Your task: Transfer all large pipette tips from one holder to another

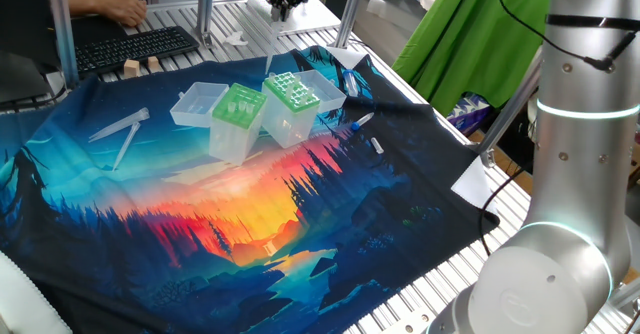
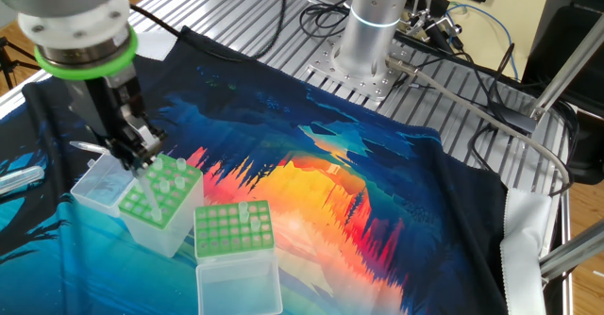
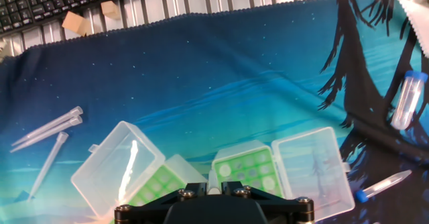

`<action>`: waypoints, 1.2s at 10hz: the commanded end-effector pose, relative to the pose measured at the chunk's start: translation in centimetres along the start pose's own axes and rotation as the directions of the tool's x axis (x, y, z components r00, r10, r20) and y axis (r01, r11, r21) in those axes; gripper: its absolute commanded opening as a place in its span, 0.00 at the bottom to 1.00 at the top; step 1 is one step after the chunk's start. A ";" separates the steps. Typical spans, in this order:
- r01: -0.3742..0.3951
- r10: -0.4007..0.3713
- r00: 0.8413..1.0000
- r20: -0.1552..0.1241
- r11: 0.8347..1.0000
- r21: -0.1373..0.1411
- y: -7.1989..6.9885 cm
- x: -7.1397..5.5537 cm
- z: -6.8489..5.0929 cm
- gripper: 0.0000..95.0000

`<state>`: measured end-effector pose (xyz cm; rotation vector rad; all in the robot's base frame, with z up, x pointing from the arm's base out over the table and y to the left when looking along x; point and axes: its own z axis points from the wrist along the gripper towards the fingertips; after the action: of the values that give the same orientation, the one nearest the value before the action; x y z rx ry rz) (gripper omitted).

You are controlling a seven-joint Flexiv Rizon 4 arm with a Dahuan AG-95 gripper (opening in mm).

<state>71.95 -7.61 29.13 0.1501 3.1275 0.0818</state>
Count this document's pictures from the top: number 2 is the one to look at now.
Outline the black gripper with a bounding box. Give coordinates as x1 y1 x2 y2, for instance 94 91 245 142
65 64 167 171

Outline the clear box green tip rack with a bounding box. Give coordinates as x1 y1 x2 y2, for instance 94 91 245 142
193 200 284 315
69 152 205 258

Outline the slim blue-capped conical tube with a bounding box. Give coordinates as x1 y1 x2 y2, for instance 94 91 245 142
69 140 110 157

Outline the black tripod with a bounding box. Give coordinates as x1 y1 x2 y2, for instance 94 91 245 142
0 36 48 92

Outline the printed sunset landscape cloth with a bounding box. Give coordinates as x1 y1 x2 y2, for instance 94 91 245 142
0 25 553 315

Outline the silver metal clamp stand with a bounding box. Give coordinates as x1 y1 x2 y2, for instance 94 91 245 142
400 0 466 42

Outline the black office chair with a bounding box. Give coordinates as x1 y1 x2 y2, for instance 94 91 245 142
521 0 604 118

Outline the green flange adapter ring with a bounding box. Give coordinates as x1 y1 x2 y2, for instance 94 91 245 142
33 25 140 81

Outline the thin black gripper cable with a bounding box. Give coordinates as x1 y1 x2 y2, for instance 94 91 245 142
298 0 355 41

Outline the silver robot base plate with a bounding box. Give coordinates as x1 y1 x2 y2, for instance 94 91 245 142
306 36 416 102

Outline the grey cable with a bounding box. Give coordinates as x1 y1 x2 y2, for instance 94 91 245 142
385 55 573 189

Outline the black cable with adapter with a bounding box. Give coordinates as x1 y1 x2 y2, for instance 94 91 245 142
395 31 579 198

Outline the blue cable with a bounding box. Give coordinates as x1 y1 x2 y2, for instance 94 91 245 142
445 2 520 81

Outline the slanted aluminium frame post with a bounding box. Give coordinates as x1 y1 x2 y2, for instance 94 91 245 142
526 15 604 122

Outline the aluminium frame beam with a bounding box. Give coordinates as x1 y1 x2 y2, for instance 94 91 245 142
539 219 604 281

